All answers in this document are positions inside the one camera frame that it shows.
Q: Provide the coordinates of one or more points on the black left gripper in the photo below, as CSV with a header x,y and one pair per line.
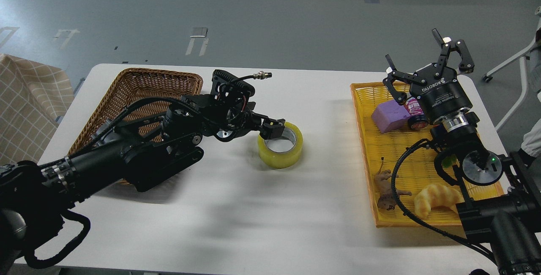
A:
x,y
237,118

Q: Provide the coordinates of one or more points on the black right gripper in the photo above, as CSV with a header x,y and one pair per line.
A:
x,y
441,95

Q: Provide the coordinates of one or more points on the yellow tape roll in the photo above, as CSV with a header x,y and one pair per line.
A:
x,y
282,160

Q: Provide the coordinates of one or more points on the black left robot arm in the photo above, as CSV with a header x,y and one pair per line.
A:
x,y
38,222

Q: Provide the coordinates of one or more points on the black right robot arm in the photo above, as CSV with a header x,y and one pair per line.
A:
x,y
500,214

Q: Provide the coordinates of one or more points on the small pink can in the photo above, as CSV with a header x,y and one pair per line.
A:
x,y
417,119

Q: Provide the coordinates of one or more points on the purple foam block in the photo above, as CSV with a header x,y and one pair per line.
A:
x,y
389,116

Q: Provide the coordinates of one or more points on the yellow plastic basket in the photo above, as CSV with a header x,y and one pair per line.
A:
x,y
383,150

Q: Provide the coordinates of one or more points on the brown toy animal figure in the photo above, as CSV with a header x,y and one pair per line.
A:
x,y
381,179

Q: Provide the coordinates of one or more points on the toy croissant bread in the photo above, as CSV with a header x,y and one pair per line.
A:
x,y
436,195

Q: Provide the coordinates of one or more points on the brown wicker basket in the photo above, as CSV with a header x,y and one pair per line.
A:
x,y
139,85

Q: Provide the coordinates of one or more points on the beige checkered cloth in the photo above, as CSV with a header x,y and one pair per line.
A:
x,y
32,97

